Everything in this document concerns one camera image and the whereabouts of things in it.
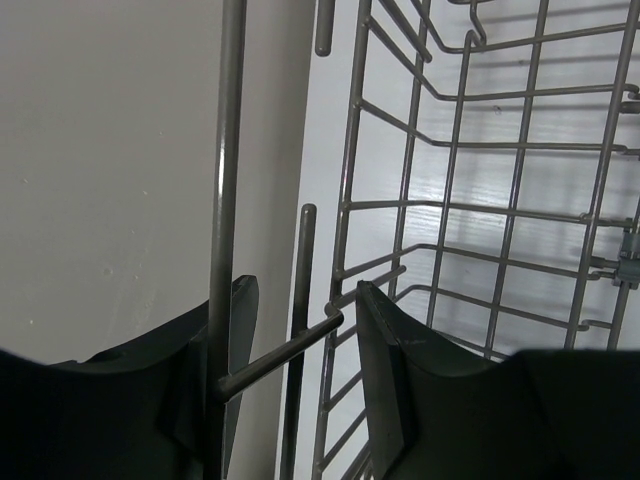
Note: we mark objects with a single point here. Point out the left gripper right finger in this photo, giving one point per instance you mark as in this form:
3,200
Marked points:
438,411

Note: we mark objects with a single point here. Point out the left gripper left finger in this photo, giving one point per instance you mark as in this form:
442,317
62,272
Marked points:
134,411

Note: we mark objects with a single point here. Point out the grey wire dish rack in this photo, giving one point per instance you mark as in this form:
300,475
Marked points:
479,162

